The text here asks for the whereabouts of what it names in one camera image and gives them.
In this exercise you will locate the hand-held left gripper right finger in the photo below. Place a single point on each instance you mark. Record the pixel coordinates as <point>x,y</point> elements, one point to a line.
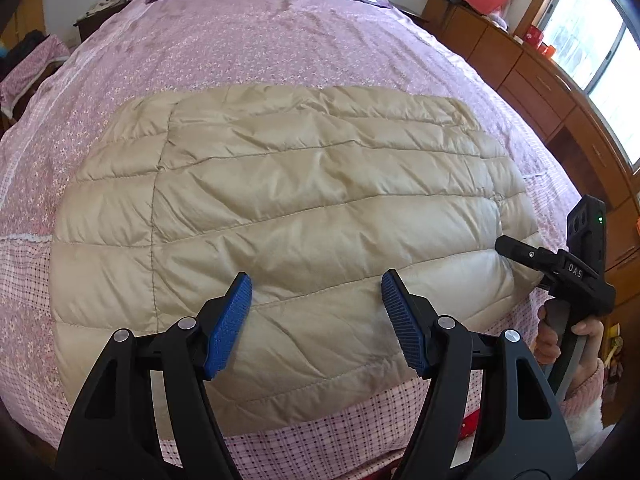
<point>405,325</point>

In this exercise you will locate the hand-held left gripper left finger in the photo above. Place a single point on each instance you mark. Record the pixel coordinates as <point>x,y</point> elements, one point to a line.
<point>227,330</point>

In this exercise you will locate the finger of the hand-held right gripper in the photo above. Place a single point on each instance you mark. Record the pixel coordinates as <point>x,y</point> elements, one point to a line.
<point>522,252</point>

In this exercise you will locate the beige quilted down jacket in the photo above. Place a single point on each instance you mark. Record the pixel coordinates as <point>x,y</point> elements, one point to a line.
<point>300,210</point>

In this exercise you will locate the person's right forearm pink sleeve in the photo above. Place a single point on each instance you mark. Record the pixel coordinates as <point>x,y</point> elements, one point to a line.
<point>592,405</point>

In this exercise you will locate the dark clothes pile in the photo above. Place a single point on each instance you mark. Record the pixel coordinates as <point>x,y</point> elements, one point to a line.
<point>27,45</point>

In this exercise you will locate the person's right hand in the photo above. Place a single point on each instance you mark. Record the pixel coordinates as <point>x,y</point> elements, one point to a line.
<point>591,334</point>

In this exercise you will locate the brown wooden dresser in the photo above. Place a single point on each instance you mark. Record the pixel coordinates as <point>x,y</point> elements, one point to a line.
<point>540,90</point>

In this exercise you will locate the red cup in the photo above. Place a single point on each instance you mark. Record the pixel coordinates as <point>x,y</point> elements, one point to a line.
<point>546,50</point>
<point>534,35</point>

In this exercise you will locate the window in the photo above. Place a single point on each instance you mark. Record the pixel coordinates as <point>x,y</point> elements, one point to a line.
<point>595,25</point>

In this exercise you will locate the bed with pink floral cover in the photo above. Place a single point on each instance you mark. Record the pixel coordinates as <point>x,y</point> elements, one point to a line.
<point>250,45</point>

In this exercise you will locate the chair with pink cloth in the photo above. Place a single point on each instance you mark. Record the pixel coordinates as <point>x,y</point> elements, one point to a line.
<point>30,72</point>

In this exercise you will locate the dark wooden nightstand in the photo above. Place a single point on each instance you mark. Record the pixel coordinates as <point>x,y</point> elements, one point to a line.
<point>97,25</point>

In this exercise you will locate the yellow wooden wardrobe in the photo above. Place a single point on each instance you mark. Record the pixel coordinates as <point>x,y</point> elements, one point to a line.
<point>25,10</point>

